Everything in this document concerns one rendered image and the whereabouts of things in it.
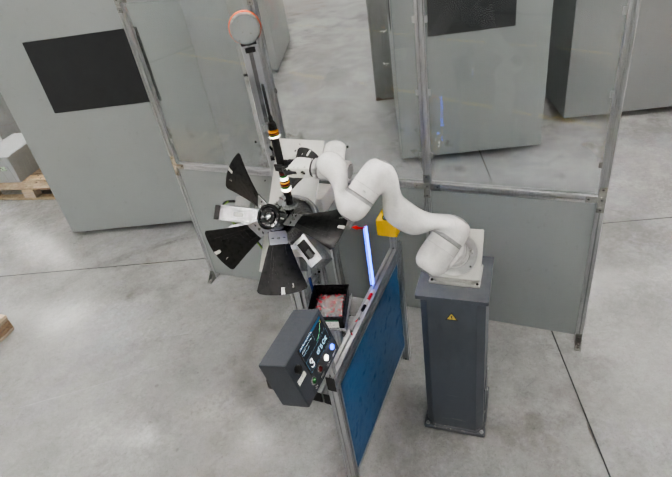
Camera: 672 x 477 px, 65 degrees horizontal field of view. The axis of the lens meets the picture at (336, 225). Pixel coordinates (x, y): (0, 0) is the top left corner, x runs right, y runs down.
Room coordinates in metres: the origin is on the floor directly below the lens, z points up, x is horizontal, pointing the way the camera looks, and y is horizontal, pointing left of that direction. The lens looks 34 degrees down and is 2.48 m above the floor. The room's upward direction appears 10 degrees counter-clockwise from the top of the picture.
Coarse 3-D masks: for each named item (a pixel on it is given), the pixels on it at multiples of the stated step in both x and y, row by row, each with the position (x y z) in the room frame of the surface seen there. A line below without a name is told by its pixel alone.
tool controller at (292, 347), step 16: (288, 320) 1.33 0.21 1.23; (304, 320) 1.30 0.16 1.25; (320, 320) 1.31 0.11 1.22; (288, 336) 1.24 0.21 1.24; (304, 336) 1.22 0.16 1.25; (320, 336) 1.27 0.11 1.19; (272, 352) 1.19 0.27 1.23; (288, 352) 1.17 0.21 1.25; (304, 352) 1.19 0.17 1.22; (320, 352) 1.24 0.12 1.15; (336, 352) 1.29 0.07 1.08; (272, 368) 1.13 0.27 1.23; (288, 368) 1.11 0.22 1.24; (304, 368) 1.15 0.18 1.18; (272, 384) 1.14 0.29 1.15; (288, 384) 1.11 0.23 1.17; (304, 384) 1.12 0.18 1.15; (320, 384) 1.16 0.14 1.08; (288, 400) 1.12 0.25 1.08; (304, 400) 1.09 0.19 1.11
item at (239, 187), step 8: (232, 160) 2.30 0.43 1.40; (240, 160) 2.25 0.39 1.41; (232, 168) 2.29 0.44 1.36; (240, 168) 2.24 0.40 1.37; (232, 176) 2.28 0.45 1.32; (240, 176) 2.23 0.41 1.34; (248, 176) 2.19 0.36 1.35; (232, 184) 2.29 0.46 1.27; (240, 184) 2.24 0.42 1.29; (248, 184) 2.19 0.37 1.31; (240, 192) 2.25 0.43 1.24; (248, 192) 2.19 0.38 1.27; (256, 192) 2.14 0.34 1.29; (248, 200) 2.22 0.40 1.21; (256, 200) 2.15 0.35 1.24
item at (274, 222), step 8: (264, 208) 2.06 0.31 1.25; (272, 208) 2.04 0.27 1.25; (280, 208) 2.05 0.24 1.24; (264, 216) 2.04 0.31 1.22; (272, 216) 2.02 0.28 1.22; (280, 216) 2.00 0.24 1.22; (288, 216) 2.08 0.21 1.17; (264, 224) 2.01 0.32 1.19; (272, 224) 2.00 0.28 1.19; (280, 224) 2.00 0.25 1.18
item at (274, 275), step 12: (276, 252) 1.94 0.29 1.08; (288, 252) 1.96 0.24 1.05; (264, 264) 1.90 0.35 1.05; (276, 264) 1.90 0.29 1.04; (288, 264) 1.92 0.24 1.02; (264, 276) 1.87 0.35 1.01; (276, 276) 1.87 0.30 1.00; (288, 276) 1.88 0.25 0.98; (300, 276) 1.88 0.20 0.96; (264, 288) 1.84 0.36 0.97; (276, 288) 1.83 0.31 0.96; (288, 288) 1.84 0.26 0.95; (300, 288) 1.84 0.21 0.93
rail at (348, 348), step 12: (396, 252) 2.09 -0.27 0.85; (384, 264) 1.99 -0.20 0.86; (396, 264) 2.07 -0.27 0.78; (384, 276) 1.91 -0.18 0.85; (372, 288) 1.84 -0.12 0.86; (384, 288) 1.90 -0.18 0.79; (372, 300) 1.76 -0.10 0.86; (360, 312) 1.70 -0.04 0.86; (372, 312) 1.75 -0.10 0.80; (360, 324) 1.62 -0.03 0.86; (348, 336) 1.57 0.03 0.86; (360, 336) 1.61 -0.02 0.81; (348, 348) 1.50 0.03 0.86; (336, 360) 1.45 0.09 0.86; (348, 360) 1.48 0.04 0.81; (336, 372) 1.39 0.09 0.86; (336, 384) 1.37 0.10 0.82
